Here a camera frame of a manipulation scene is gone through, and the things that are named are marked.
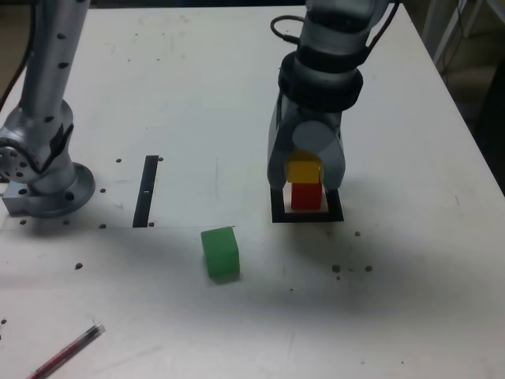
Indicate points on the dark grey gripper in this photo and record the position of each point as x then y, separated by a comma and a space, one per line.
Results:
315, 116

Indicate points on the yellow cube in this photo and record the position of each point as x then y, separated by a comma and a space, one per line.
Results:
301, 169

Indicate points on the red cube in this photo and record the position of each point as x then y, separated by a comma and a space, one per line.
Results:
305, 197

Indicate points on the green cube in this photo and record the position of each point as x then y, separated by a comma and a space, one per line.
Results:
221, 254

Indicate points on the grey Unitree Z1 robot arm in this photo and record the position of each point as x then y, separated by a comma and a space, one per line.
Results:
47, 79

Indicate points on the black tape square outline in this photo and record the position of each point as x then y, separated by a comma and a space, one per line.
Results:
307, 218

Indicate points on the black tape strip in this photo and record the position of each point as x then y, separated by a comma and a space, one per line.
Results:
145, 189

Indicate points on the white metal rack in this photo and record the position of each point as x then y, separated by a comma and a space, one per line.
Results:
446, 27

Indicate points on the black bulky background object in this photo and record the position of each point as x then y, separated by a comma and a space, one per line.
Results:
493, 130

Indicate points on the red pen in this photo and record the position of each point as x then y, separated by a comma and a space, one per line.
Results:
63, 351

